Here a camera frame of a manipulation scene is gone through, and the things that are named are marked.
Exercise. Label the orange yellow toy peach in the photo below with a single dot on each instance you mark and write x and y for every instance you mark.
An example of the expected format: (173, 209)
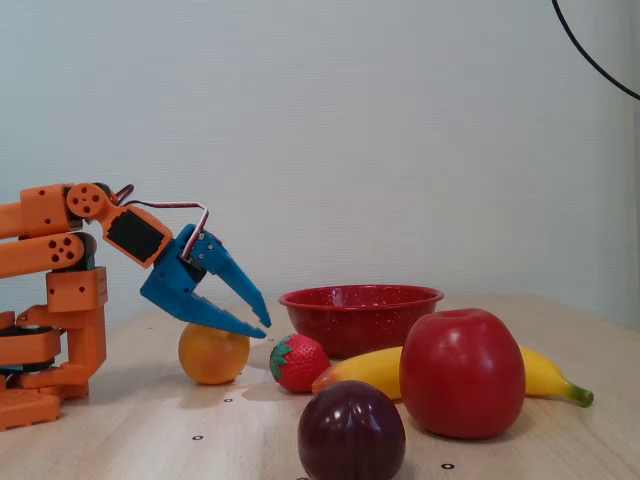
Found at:
(212, 360)

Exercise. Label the red toy strawberry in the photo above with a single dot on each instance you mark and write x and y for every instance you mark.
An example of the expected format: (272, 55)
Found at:
(302, 365)

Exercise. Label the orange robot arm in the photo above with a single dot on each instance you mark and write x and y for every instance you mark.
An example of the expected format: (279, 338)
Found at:
(45, 210)

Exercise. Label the red toy apple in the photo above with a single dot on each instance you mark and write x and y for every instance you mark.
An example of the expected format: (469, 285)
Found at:
(462, 375)

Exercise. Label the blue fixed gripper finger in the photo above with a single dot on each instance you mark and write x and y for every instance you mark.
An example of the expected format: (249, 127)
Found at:
(227, 322)

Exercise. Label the dark purple toy plum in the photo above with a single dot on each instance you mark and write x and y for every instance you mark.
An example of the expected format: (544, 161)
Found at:
(350, 432)

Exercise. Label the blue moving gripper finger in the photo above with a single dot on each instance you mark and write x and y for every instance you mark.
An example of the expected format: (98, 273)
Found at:
(232, 272)

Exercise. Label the orange robot base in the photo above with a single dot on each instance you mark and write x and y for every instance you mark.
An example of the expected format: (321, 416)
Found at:
(30, 345)

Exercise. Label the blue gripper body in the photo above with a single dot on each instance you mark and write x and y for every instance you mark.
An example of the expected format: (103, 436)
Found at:
(167, 286)

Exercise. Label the yellow toy banana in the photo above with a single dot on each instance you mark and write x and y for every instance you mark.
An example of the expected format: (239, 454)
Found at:
(370, 371)

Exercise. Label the red speckled enamel bowl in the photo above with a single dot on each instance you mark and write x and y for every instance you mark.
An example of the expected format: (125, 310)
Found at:
(360, 325)

